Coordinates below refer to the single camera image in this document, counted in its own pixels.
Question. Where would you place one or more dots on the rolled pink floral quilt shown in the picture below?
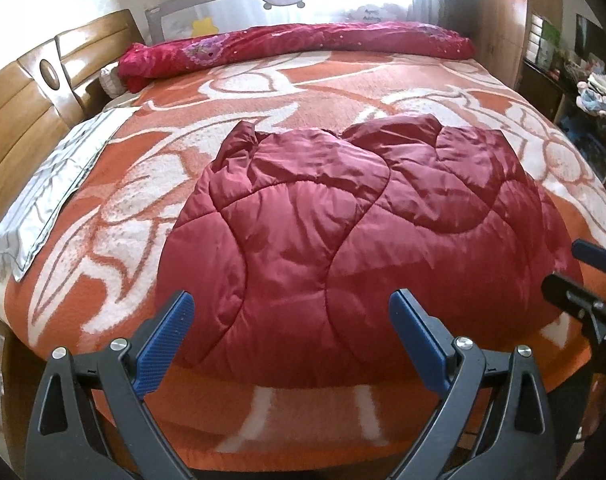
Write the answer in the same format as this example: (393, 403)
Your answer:
(308, 42)

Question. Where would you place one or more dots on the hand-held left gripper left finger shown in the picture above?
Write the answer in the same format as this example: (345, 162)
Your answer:
(165, 340)

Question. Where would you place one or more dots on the pile of pale clothes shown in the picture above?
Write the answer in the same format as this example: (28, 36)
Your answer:
(600, 95)

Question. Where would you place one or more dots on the white grey pillow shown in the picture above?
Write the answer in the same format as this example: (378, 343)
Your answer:
(58, 170)

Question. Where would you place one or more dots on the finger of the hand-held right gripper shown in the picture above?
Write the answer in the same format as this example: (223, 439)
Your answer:
(568, 292)
(600, 260)

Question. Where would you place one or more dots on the dark red padded jacket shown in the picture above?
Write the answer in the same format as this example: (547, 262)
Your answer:
(308, 240)

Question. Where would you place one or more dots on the wooden headboard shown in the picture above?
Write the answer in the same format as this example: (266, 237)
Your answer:
(23, 100)

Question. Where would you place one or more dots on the orange and white floral blanket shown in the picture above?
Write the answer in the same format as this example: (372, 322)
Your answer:
(333, 90)

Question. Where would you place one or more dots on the dark shelf unit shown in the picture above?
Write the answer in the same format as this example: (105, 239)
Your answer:
(593, 150)

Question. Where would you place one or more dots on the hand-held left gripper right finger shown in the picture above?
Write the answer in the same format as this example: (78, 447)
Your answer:
(418, 340)

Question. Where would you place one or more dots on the wooden wardrobe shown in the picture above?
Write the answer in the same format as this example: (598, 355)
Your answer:
(508, 20)

